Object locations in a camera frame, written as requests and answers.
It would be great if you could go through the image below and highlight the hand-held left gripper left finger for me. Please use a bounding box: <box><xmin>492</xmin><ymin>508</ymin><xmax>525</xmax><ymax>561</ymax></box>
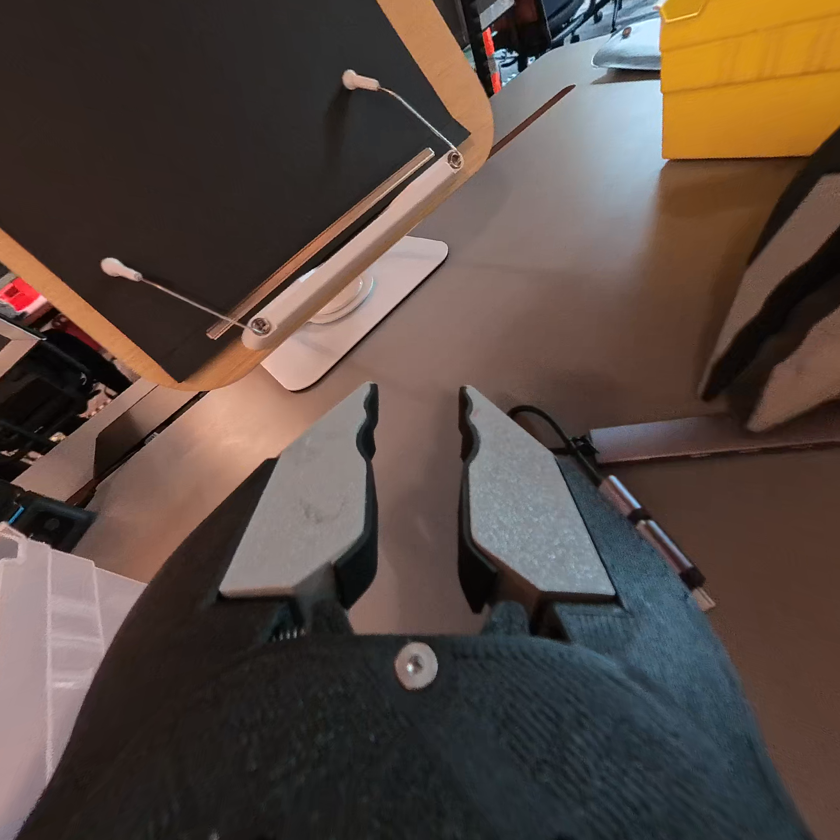
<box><xmin>218</xmin><ymin>382</ymin><xmax>380</xmax><ymax>611</ymax></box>

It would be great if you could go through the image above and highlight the translucent white plastic box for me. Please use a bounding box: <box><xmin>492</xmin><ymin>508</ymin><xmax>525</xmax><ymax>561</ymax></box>
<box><xmin>0</xmin><ymin>525</ymin><xmax>148</xmax><ymax>840</ymax></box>

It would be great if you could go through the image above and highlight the black device with display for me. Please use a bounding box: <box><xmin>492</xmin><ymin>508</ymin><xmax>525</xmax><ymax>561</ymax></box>
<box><xmin>0</xmin><ymin>482</ymin><xmax>97</xmax><ymax>553</ymax></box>

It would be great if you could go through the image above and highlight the red plastic crate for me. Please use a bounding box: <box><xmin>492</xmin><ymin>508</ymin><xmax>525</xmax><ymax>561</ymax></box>
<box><xmin>0</xmin><ymin>277</ymin><xmax>48</xmax><ymax>320</ymax></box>

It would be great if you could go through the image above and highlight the black red striped post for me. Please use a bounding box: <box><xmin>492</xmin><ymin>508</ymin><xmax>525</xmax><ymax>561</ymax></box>
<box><xmin>481</xmin><ymin>28</ymin><xmax>505</xmax><ymax>94</ymax></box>

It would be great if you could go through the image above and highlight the black usb-c cable silver plug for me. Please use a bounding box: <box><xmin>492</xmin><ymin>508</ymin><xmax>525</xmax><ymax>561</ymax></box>
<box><xmin>507</xmin><ymin>406</ymin><xmax>716</xmax><ymax>613</ymax></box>

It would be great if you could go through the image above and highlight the pale grey rounded object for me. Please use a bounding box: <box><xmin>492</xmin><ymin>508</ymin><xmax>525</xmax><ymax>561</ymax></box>
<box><xmin>592</xmin><ymin>16</ymin><xmax>664</xmax><ymax>71</ymax></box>

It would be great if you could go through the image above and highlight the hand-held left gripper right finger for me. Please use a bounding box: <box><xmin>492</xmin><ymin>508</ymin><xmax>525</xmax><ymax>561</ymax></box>
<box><xmin>457</xmin><ymin>385</ymin><xmax>618</xmax><ymax>616</ymax></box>

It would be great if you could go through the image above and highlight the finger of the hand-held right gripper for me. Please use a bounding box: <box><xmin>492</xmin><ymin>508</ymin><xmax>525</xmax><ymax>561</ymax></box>
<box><xmin>699</xmin><ymin>128</ymin><xmax>840</xmax><ymax>403</ymax></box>
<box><xmin>725</xmin><ymin>266</ymin><xmax>840</xmax><ymax>434</ymax></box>

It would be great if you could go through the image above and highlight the grey aluminium usb hub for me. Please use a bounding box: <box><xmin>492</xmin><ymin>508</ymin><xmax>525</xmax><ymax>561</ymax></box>
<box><xmin>589</xmin><ymin>408</ymin><xmax>840</xmax><ymax>464</ymax></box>

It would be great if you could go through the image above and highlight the yellow box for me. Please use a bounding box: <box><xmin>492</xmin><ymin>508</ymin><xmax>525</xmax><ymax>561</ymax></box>
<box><xmin>658</xmin><ymin>0</ymin><xmax>840</xmax><ymax>160</ymax></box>

